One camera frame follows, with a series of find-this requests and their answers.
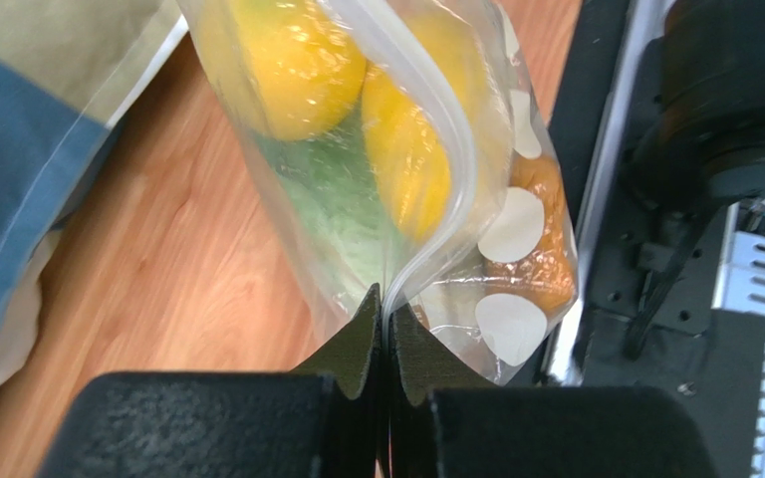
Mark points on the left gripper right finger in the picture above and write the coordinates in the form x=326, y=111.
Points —
x=448, y=421

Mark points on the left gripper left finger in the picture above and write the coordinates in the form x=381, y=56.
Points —
x=318, y=419

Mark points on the clear zip top bag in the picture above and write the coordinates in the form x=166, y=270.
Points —
x=443, y=279

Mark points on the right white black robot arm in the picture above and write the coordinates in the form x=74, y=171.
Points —
x=707, y=150

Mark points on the orange fake food piece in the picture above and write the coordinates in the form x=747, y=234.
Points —
x=546, y=276

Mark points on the green white fake cabbage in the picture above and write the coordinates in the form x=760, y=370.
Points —
x=333, y=191

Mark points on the yellow fake corn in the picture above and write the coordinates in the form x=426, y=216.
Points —
x=411, y=167

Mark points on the yellow fake lemon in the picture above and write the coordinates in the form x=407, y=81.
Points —
x=282, y=68

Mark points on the checkered blue beige pillow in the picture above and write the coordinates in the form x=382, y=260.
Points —
x=69, y=73

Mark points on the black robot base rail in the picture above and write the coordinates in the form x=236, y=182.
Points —
x=706, y=346

